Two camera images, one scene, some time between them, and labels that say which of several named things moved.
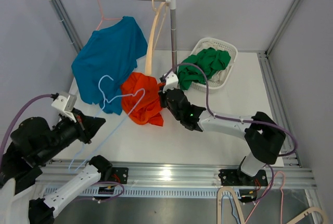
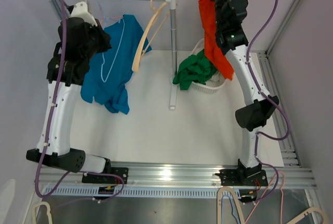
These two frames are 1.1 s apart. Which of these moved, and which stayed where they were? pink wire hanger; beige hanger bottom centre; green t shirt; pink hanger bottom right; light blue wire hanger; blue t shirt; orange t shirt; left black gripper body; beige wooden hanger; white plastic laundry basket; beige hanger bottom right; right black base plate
Moved: light blue wire hanger; beige wooden hanger; orange t shirt; left black gripper body
Stayed: pink hanger bottom right; pink wire hanger; white plastic laundry basket; blue t shirt; beige hanger bottom centre; right black base plate; green t shirt; beige hanger bottom right
